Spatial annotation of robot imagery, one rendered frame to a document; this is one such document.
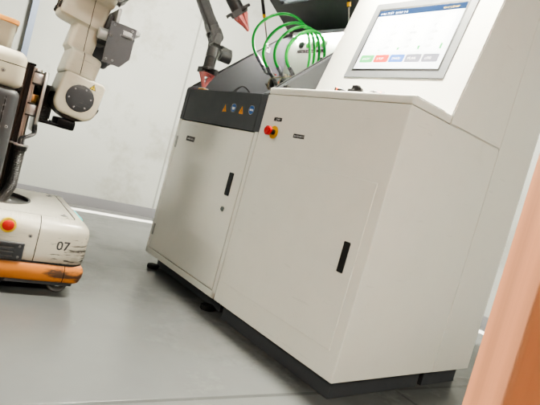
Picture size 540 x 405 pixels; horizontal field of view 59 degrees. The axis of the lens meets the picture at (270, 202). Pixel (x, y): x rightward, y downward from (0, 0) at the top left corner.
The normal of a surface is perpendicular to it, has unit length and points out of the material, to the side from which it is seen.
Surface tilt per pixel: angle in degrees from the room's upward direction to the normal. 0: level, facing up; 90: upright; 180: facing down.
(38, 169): 90
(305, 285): 90
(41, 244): 90
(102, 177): 90
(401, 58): 76
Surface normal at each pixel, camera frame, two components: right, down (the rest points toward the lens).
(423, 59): -0.66, -0.39
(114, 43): 0.52, 0.20
